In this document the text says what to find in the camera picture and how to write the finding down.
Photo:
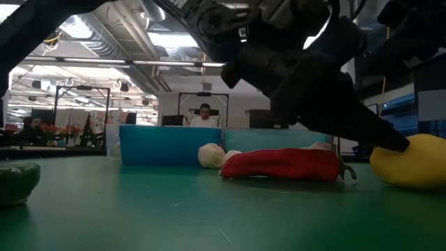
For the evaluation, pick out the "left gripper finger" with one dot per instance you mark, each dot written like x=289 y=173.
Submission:
x=331 y=108

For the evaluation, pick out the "long red pepper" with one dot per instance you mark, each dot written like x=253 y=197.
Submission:
x=278 y=164

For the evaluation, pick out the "yellow lemon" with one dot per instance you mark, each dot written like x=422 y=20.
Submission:
x=411 y=167

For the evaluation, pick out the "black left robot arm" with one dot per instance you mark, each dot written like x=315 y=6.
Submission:
x=42 y=28

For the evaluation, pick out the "black monitor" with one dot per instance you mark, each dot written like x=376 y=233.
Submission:
x=259 y=120
x=172 y=120
x=130 y=118

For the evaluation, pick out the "teal plastic bin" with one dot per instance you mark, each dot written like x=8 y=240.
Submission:
x=265 y=139

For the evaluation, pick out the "person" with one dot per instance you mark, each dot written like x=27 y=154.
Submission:
x=35 y=134
x=205 y=120

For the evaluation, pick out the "dark blue plastic bin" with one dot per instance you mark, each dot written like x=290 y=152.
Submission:
x=157 y=144

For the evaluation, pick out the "long ceiling light bar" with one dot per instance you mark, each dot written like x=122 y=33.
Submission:
x=104 y=61

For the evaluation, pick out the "clear plastic basket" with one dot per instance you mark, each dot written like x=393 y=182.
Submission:
x=109 y=139

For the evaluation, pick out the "black ceiling device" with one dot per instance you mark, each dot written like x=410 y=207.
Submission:
x=55 y=39

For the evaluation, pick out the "orange flower bouquet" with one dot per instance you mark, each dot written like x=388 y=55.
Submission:
x=50 y=129

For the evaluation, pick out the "wall vent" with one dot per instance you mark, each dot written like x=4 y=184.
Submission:
x=207 y=86

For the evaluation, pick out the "black rig frame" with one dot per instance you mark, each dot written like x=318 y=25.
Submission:
x=203 y=93

